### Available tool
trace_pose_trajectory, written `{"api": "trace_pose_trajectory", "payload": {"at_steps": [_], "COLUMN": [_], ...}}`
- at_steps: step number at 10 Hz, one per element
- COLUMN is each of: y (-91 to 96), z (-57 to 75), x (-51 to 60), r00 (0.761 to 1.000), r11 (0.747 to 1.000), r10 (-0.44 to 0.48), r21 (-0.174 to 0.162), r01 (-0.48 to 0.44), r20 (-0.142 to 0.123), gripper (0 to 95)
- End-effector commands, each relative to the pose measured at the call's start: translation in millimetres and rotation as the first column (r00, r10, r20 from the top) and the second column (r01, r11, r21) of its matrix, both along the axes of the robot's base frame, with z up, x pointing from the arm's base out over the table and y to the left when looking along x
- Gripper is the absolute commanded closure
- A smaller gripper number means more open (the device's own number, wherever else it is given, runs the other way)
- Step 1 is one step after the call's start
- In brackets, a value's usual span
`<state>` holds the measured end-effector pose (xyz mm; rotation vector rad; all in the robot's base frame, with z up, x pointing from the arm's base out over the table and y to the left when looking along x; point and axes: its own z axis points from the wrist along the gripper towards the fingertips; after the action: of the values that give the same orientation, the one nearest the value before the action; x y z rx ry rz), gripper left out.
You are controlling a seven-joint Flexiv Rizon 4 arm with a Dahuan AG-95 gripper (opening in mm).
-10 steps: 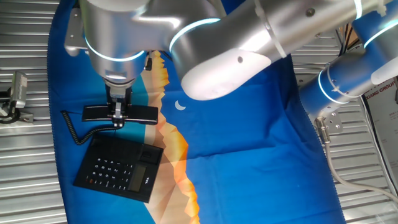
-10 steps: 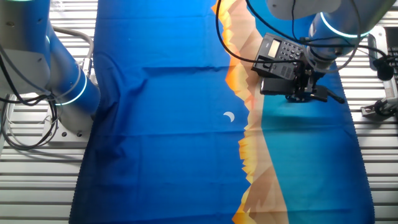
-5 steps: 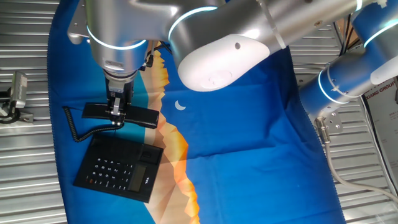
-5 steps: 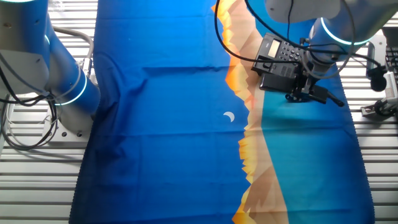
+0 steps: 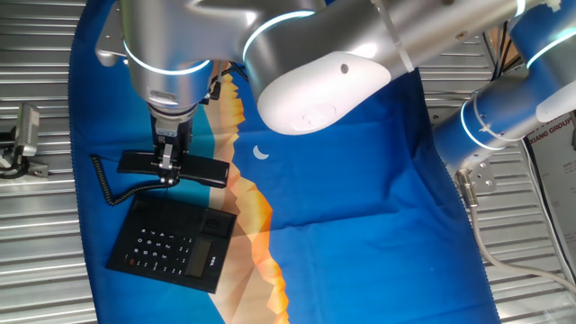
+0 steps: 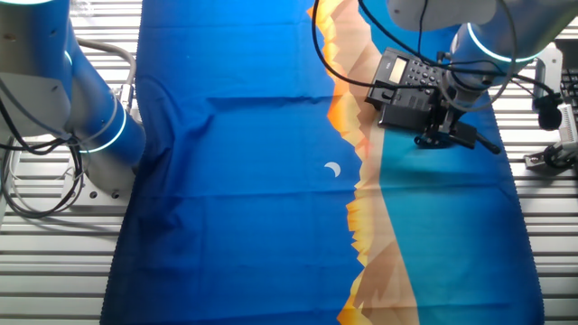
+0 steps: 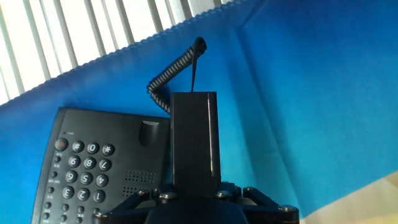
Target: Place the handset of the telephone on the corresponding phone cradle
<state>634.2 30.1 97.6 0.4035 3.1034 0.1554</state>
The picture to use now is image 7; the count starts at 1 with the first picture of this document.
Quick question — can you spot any black phone cord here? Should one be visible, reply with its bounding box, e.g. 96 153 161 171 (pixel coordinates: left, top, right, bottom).
146 36 208 114

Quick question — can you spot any black telephone handset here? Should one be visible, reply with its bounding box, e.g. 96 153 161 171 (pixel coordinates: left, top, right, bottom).
169 91 223 196

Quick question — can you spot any blue printed tablecloth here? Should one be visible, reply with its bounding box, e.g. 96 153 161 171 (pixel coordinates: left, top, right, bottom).
0 0 398 224

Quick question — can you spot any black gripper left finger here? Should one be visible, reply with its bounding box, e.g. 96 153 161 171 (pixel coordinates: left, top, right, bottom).
91 183 180 224

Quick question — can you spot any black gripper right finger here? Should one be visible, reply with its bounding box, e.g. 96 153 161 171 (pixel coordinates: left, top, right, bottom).
213 182 300 224

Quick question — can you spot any black telephone base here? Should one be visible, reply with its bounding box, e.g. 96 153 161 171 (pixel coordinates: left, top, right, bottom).
30 106 172 224

